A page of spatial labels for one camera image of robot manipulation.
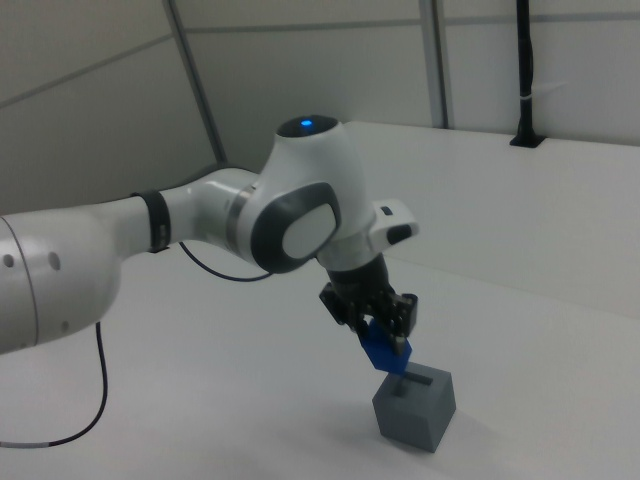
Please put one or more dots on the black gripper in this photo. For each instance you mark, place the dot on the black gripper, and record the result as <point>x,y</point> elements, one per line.
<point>357,282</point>

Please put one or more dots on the grey hollow cuboid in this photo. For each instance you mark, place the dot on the grey hollow cuboid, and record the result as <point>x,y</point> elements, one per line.
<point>410,420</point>

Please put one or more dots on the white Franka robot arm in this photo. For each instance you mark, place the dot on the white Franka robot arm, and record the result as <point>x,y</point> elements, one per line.
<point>310,165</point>

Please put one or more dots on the blue block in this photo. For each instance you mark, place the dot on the blue block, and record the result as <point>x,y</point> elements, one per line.
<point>382,357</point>

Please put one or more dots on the black stand pole with base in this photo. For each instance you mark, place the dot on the black stand pole with base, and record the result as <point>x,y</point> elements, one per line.
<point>525,70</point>

